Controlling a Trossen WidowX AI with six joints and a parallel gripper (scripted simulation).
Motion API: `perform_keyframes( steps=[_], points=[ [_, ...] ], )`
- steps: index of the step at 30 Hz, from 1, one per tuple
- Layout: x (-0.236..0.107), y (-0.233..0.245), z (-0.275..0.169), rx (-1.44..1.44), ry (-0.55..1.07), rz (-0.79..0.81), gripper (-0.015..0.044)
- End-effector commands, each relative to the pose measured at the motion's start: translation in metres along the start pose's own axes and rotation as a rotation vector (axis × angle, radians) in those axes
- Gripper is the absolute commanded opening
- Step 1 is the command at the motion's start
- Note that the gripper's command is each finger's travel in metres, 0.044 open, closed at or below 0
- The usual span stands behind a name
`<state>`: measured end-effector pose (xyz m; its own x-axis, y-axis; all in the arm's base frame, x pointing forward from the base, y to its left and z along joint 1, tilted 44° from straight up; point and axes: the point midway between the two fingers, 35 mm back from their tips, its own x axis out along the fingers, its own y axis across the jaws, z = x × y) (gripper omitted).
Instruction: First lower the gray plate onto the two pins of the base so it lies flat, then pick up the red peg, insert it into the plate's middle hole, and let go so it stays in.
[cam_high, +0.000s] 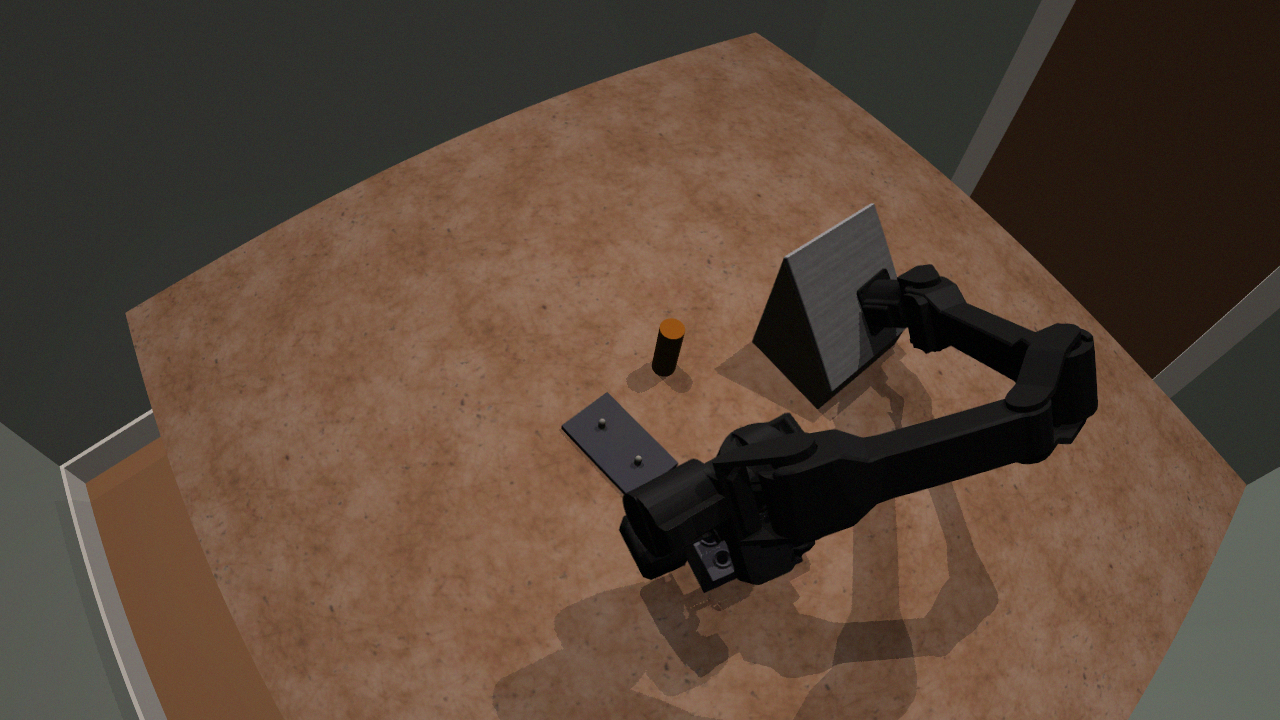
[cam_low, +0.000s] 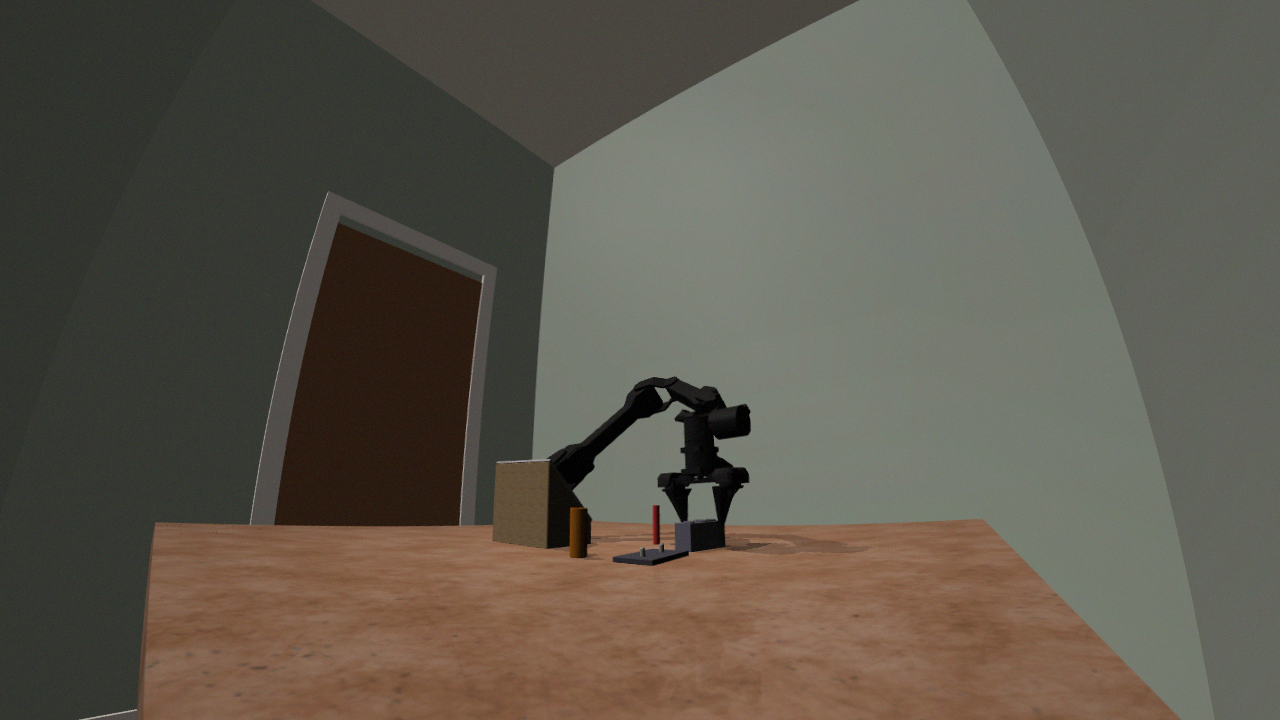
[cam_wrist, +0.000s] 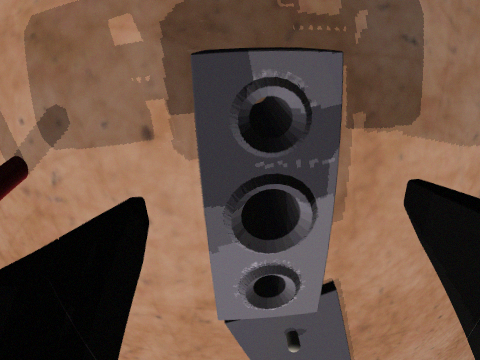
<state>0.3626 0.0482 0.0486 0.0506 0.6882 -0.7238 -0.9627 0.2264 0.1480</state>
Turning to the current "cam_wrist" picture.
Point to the red peg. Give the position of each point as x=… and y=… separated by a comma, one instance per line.
x=12, y=172

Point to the dark grey base plate with two pins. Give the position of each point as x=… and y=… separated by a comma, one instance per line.
x=314, y=336

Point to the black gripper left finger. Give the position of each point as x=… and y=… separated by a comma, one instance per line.
x=70, y=300

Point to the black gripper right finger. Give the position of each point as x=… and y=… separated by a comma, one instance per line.
x=447, y=223

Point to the dark grey plate with three round holes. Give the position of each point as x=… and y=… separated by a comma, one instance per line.
x=269, y=173

